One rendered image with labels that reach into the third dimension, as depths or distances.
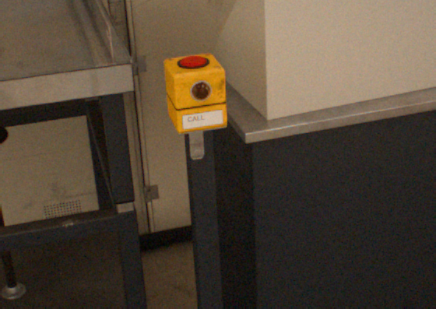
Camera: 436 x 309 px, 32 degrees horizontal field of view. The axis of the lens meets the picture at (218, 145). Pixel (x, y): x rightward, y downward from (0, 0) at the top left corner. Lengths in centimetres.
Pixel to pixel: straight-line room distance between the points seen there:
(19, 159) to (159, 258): 51
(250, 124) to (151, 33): 79
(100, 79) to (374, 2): 50
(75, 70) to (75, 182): 89
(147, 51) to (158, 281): 65
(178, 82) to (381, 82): 43
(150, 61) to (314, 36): 84
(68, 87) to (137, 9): 70
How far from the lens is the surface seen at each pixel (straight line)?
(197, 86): 114
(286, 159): 135
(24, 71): 138
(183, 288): 218
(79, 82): 136
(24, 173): 219
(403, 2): 139
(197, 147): 122
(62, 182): 221
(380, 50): 139
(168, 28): 206
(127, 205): 151
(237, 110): 138
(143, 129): 215
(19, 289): 197
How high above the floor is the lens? 131
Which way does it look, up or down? 26 degrees down
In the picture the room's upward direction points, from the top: 3 degrees counter-clockwise
